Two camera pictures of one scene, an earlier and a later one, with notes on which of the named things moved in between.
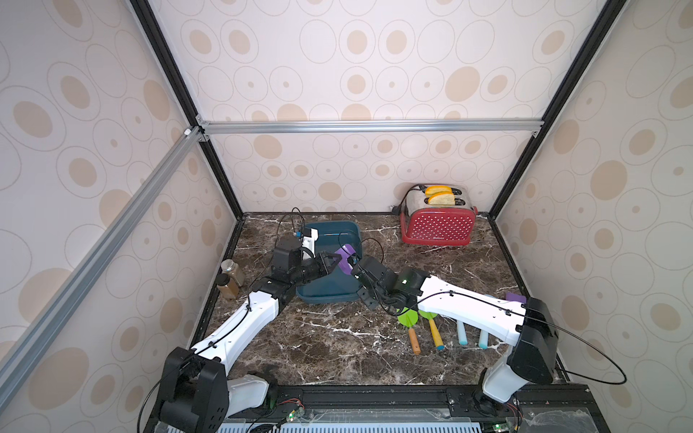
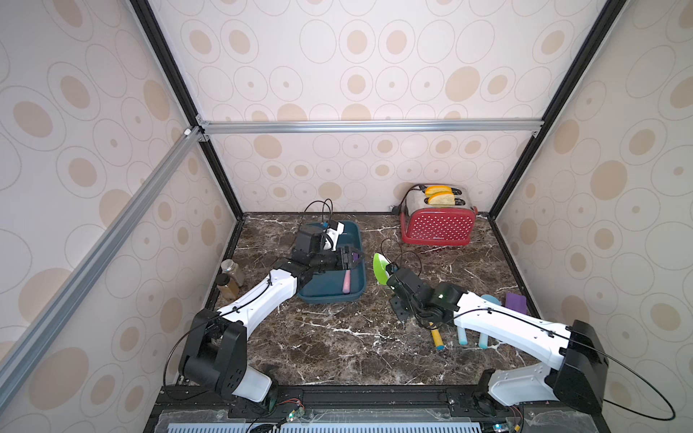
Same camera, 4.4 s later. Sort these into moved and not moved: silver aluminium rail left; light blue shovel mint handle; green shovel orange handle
Moved: green shovel orange handle
Not moved: light blue shovel mint handle; silver aluminium rail left
